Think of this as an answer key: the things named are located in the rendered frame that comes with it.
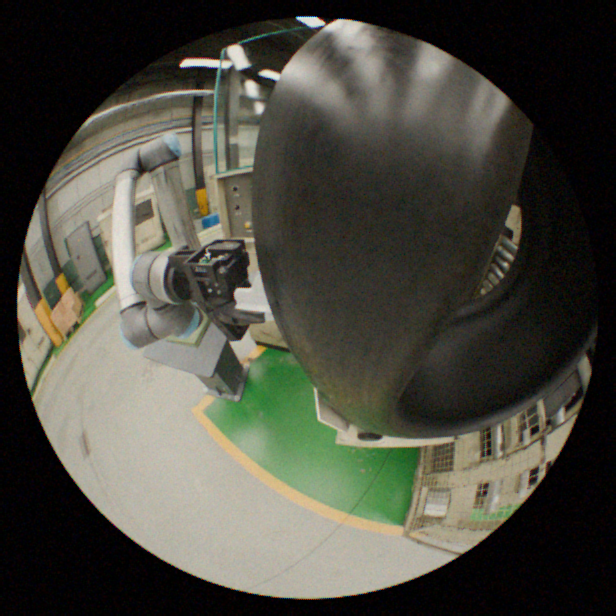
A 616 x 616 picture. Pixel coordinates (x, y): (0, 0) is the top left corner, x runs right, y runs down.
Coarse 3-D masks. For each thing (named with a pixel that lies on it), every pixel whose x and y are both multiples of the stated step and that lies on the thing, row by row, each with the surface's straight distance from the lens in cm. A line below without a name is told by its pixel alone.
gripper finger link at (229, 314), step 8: (232, 304) 24; (216, 312) 24; (224, 312) 23; (232, 312) 23; (240, 312) 22; (248, 312) 22; (256, 312) 21; (264, 312) 21; (224, 320) 24; (232, 320) 23; (240, 320) 22; (248, 320) 22; (256, 320) 22; (264, 320) 22
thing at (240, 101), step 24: (240, 48) 132; (264, 48) 120; (288, 48) 113; (240, 72) 114; (264, 72) 106; (216, 96) 114; (240, 96) 104; (264, 96) 96; (216, 120) 107; (240, 120) 97; (216, 144) 103; (240, 144) 94; (216, 168) 101; (240, 168) 92
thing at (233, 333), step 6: (192, 294) 30; (204, 312) 30; (210, 318) 30; (216, 324) 31; (222, 324) 30; (228, 324) 30; (222, 330) 31; (228, 330) 30; (234, 330) 30; (240, 330) 31; (246, 330) 32; (228, 336) 31; (234, 336) 30; (240, 336) 31
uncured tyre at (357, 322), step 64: (320, 64) 6; (384, 64) 6; (448, 64) 6; (320, 128) 5; (384, 128) 4; (448, 128) 5; (512, 128) 6; (256, 192) 8; (320, 192) 5; (384, 192) 4; (448, 192) 4; (512, 192) 5; (256, 256) 10; (320, 256) 5; (384, 256) 5; (448, 256) 5; (576, 256) 52; (320, 320) 6; (384, 320) 6; (448, 320) 6; (512, 320) 56; (576, 320) 52; (320, 384) 11; (384, 384) 9; (448, 384) 44; (512, 384) 49
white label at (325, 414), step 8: (320, 400) 19; (320, 408) 18; (328, 408) 20; (320, 416) 18; (328, 416) 19; (336, 416) 21; (328, 424) 19; (336, 424) 20; (344, 424) 22; (344, 432) 22
